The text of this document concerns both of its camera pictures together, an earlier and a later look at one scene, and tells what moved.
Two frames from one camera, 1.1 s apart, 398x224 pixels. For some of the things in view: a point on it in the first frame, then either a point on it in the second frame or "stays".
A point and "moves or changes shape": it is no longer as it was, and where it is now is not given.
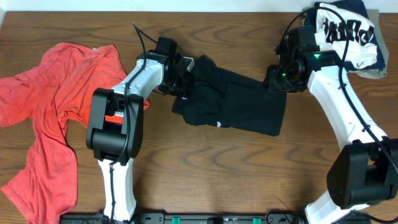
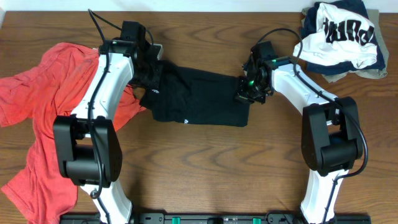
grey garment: [374, 18] stays
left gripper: [182, 83] to [153, 76]
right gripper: [274, 82] to [246, 91]
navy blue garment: [357, 7] stays
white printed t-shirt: [331, 36] stays
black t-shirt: [221, 98] moves or changes shape
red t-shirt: [46, 96] stays
